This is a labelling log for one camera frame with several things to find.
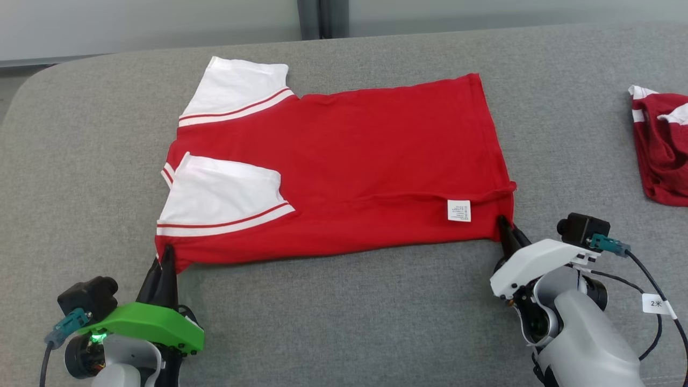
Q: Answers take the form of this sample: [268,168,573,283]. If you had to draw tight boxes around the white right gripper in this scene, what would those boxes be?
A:
[490,215,600,299]

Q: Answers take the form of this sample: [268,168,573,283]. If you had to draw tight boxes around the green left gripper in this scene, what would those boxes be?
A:
[81,245,205,355]

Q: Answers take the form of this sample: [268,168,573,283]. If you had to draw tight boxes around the red t-shirt with white sleeves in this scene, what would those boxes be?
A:
[155,56,518,274]

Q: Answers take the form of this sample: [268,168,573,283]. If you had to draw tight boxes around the red shorts with white stripe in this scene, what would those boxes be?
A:
[628,85,688,208]

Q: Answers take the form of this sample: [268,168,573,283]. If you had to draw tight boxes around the teal cable connector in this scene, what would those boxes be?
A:
[44,308,91,350]
[588,233,631,258]

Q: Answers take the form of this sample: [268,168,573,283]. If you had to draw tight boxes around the thin black cable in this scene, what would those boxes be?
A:
[589,250,688,387]
[38,343,55,387]

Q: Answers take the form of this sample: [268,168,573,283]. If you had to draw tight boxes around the white printed cable label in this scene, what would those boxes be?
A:
[642,293,676,317]

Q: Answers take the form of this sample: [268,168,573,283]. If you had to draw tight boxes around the grey partition post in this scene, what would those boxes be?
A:
[297,0,323,40]
[320,0,350,39]

